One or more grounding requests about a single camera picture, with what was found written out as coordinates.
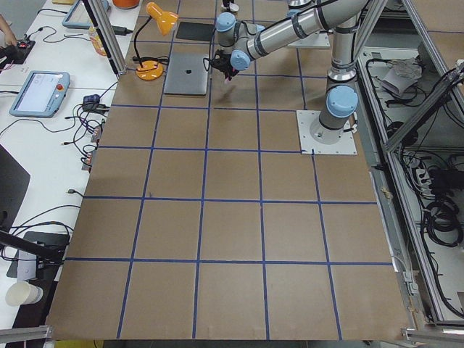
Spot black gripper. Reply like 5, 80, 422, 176
210, 50, 239, 75

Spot white computer mouse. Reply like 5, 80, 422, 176
223, 3, 239, 12

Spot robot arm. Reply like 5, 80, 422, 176
208, 1, 382, 133

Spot black mousepad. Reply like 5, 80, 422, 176
176, 22, 215, 42

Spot silver closed laptop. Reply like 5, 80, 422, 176
164, 52, 208, 96

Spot orange desk lamp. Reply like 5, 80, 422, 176
133, 1, 179, 81

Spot black power adapter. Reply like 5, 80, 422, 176
112, 25, 133, 36

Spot yellow drink bottle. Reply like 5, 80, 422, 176
88, 25, 107, 57

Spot teach pendant tablet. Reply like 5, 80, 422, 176
62, 1, 91, 30
9, 70, 70, 118

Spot white paper cup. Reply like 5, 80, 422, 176
5, 281, 44, 307

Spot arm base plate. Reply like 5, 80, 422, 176
287, 31, 331, 49
296, 110, 357, 156

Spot aluminium frame post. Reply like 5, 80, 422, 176
83, 0, 127, 76

